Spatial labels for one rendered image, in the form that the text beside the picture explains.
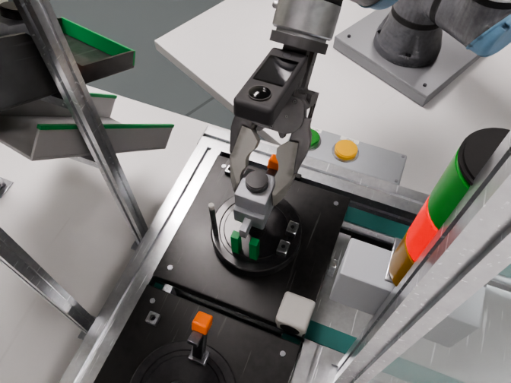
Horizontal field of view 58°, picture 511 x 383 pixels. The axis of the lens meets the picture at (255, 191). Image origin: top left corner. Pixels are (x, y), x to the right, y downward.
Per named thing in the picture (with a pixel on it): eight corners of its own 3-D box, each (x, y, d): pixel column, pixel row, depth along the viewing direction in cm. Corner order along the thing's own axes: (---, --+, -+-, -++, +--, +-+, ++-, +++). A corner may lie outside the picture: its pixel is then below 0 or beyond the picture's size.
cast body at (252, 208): (250, 184, 66) (250, 155, 60) (279, 194, 66) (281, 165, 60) (227, 232, 62) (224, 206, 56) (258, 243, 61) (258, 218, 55)
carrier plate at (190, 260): (218, 160, 82) (217, 153, 80) (349, 204, 77) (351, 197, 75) (154, 279, 70) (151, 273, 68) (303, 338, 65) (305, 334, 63)
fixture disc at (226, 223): (233, 185, 76) (232, 178, 75) (312, 212, 74) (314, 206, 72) (196, 257, 70) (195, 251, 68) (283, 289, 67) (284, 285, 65)
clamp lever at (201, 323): (195, 345, 60) (198, 309, 56) (208, 351, 60) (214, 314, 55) (182, 368, 57) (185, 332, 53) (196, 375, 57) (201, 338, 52)
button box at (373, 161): (293, 140, 90) (296, 120, 85) (398, 173, 86) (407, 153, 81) (281, 168, 87) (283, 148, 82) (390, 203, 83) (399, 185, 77)
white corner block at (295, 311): (284, 299, 68) (286, 289, 65) (313, 309, 67) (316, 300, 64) (273, 327, 66) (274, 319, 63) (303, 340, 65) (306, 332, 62)
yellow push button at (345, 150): (337, 143, 83) (338, 136, 82) (358, 149, 83) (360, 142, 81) (330, 159, 81) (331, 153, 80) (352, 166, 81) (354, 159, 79)
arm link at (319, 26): (337, 3, 50) (268, -15, 51) (325, 45, 51) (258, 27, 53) (344, 11, 57) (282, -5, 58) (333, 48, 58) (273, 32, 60)
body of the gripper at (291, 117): (309, 134, 63) (335, 46, 59) (296, 144, 55) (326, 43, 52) (258, 118, 65) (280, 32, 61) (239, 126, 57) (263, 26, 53)
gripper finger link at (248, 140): (247, 185, 66) (276, 128, 63) (234, 195, 61) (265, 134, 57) (229, 174, 66) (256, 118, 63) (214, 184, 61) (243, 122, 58)
